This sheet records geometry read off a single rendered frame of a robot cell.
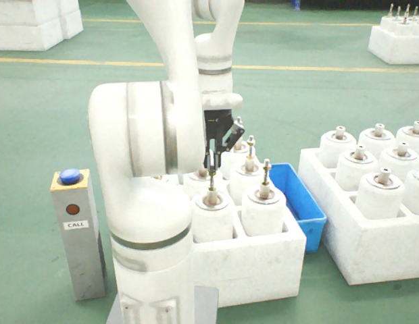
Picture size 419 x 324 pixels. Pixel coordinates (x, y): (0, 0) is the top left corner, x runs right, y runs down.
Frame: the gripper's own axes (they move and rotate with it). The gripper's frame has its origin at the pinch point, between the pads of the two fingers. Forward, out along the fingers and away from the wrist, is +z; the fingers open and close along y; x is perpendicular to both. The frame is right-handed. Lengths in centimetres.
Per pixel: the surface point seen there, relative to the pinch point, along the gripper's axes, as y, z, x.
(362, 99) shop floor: -94, 34, -120
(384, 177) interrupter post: -40.4, 8.3, -3.0
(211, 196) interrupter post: 0.1, 8.0, 1.0
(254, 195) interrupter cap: -9.6, 9.7, -0.8
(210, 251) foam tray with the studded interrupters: 1.1, 17.4, 7.6
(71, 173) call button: 28.7, 2.0, -1.7
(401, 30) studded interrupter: -147, 13, -186
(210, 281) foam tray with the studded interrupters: 1.1, 26.1, 7.6
